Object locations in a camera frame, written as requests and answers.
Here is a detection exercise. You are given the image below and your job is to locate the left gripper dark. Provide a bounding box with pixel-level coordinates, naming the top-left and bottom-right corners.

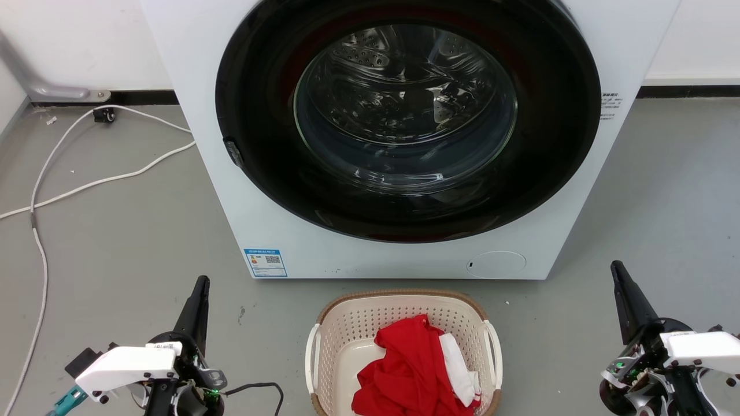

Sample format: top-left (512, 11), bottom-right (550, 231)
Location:
top-left (130, 276), bottom-right (228, 416)

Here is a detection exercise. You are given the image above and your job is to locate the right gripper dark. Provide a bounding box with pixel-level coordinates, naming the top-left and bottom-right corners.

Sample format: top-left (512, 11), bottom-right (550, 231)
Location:
top-left (599, 261), bottom-right (723, 416)

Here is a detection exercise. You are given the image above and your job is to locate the cream plastic laundry basket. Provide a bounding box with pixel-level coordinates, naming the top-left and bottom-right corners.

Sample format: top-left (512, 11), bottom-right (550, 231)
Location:
top-left (305, 289), bottom-right (504, 416)

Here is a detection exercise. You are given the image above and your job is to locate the blue energy label sticker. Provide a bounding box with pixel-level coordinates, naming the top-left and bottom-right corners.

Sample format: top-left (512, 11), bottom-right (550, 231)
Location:
top-left (243, 248), bottom-right (288, 278)

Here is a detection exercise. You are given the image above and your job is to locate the round white filter cover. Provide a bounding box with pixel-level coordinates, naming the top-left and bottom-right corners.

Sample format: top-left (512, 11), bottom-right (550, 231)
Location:
top-left (467, 251), bottom-right (527, 278)

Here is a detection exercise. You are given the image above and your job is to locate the round black washer door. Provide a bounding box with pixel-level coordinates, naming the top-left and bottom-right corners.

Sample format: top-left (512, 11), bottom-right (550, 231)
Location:
top-left (215, 0), bottom-right (602, 243)

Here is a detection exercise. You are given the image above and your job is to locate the white garment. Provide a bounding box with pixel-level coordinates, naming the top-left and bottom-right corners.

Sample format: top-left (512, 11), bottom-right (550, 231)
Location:
top-left (439, 333), bottom-right (482, 407)

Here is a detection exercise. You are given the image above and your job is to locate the small text sticker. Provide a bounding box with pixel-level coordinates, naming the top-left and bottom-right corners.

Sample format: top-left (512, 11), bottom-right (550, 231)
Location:
top-left (600, 92), bottom-right (623, 121)

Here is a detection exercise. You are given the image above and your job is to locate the black baseboard strip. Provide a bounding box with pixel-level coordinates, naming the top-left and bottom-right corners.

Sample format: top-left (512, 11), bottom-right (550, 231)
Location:
top-left (636, 85), bottom-right (740, 99)
top-left (30, 90), bottom-right (180, 107)

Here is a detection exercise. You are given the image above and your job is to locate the red garment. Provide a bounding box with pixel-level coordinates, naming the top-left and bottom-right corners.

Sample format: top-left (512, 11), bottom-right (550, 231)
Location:
top-left (351, 315), bottom-right (480, 416)

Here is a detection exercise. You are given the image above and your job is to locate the white front-load washing machine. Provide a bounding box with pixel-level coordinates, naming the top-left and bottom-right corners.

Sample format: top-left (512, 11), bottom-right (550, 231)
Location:
top-left (140, 0), bottom-right (683, 281)

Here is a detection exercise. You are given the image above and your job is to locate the steel washer drum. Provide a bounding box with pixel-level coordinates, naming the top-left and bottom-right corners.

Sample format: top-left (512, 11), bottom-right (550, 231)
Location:
top-left (294, 24), bottom-right (518, 195)

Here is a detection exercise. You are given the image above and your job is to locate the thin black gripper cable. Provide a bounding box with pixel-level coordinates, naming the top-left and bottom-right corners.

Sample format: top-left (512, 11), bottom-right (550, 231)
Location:
top-left (223, 382), bottom-right (284, 416)

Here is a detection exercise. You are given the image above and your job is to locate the teal cable connector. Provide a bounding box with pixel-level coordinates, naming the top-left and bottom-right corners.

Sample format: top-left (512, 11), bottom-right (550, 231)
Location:
top-left (46, 385), bottom-right (88, 416)

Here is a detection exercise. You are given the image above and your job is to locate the long white cable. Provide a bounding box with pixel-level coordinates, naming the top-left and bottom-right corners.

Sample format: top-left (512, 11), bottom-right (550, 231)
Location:
top-left (2, 105), bottom-right (193, 416)

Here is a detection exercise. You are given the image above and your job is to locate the grey wall pipe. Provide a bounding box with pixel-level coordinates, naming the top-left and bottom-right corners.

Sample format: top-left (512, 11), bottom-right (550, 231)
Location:
top-left (0, 30), bottom-right (112, 103)

